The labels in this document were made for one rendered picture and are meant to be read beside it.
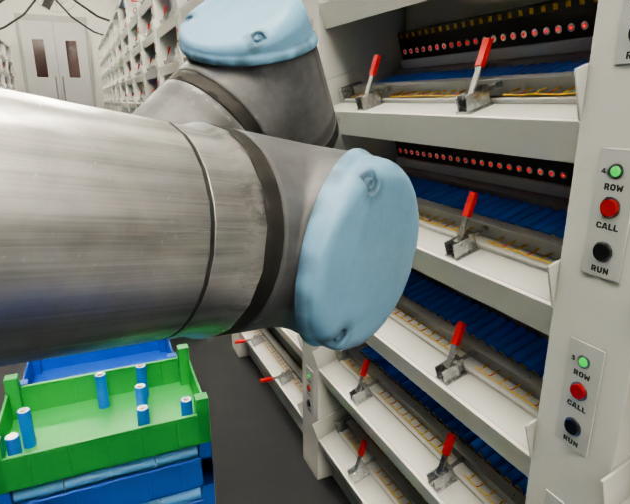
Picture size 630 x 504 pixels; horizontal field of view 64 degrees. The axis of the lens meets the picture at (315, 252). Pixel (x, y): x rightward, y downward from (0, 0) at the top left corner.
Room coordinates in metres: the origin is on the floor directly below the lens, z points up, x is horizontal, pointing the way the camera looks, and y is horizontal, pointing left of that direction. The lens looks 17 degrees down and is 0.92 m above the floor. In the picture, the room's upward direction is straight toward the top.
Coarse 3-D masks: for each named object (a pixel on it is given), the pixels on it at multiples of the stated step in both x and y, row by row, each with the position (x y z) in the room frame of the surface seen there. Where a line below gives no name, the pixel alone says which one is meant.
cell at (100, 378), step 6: (102, 372) 0.78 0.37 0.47; (96, 378) 0.77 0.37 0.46; (102, 378) 0.77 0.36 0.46; (96, 384) 0.77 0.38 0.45; (102, 384) 0.77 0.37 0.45; (96, 390) 0.77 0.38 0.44; (102, 390) 0.77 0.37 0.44; (102, 396) 0.77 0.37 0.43; (108, 396) 0.78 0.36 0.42; (102, 402) 0.77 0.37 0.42; (108, 402) 0.77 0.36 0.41; (102, 408) 0.77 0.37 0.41
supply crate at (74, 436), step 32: (32, 384) 0.76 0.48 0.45; (64, 384) 0.78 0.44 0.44; (128, 384) 0.82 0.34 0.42; (160, 384) 0.84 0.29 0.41; (192, 384) 0.81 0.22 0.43; (0, 416) 0.67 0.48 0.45; (32, 416) 0.74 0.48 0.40; (64, 416) 0.74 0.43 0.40; (96, 416) 0.74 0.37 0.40; (128, 416) 0.74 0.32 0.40; (160, 416) 0.74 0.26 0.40; (192, 416) 0.67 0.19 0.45; (0, 448) 0.58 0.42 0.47; (32, 448) 0.66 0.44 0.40; (64, 448) 0.60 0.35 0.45; (96, 448) 0.62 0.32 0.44; (128, 448) 0.64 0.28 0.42; (160, 448) 0.65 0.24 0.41; (0, 480) 0.57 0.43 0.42; (32, 480) 0.58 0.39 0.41
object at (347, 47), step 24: (312, 0) 1.09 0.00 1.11; (360, 24) 1.10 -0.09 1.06; (384, 24) 1.12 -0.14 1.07; (336, 48) 1.08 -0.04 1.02; (360, 48) 1.10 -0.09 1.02; (384, 48) 1.12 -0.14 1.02; (336, 72) 1.08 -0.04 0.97; (360, 144) 1.10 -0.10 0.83; (384, 144) 1.13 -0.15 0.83; (312, 360) 1.09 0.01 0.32; (336, 408) 1.08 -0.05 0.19; (312, 432) 1.09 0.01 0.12; (312, 456) 1.09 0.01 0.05
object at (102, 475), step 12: (156, 456) 0.66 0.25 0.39; (168, 456) 0.67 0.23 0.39; (180, 456) 0.67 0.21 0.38; (192, 456) 0.68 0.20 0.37; (108, 468) 0.64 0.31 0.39; (120, 468) 0.64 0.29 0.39; (132, 468) 0.64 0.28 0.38; (144, 468) 0.65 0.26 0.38; (60, 480) 0.61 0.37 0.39; (72, 480) 0.61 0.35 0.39; (84, 480) 0.62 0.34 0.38; (96, 480) 0.62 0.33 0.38; (24, 492) 0.59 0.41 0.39; (36, 492) 0.59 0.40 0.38; (48, 492) 0.60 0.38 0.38; (60, 492) 0.61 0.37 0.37
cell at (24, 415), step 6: (24, 408) 0.67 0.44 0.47; (18, 414) 0.66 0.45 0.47; (24, 414) 0.66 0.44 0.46; (30, 414) 0.67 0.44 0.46; (18, 420) 0.66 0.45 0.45; (24, 420) 0.66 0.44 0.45; (30, 420) 0.67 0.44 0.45; (24, 426) 0.66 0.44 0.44; (30, 426) 0.67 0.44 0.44; (24, 432) 0.66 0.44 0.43; (30, 432) 0.66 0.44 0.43; (24, 438) 0.66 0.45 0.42; (30, 438) 0.66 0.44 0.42; (24, 444) 0.66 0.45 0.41; (30, 444) 0.66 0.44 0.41
